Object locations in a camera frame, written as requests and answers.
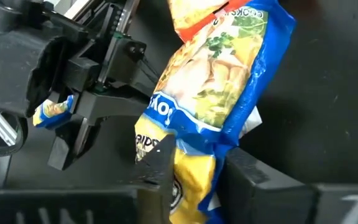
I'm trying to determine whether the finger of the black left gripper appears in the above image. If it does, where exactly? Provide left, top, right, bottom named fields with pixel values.
left=47, top=89, right=151, bottom=171
left=104, top=36, right=160, bottom=91

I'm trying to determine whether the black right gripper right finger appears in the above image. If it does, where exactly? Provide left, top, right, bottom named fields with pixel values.
left=218, top=146, right=358, bottom=224

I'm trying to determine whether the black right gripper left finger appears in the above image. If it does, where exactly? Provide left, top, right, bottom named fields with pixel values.
left=0, top=133, right=177, bottom=224

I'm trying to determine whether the blue Maruchan noodle pack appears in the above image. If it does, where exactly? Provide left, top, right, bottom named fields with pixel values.
left=32, top=95, right=75, bottom=130
left=134, top=0, right=297, bottom=224

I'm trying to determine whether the orange Maruchan noodle pack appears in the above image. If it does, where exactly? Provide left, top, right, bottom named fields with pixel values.
left=168, top=0, right=254, bottom=43

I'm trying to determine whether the black table mat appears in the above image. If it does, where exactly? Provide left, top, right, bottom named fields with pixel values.
left=0, top=0, right=358, bottom=195

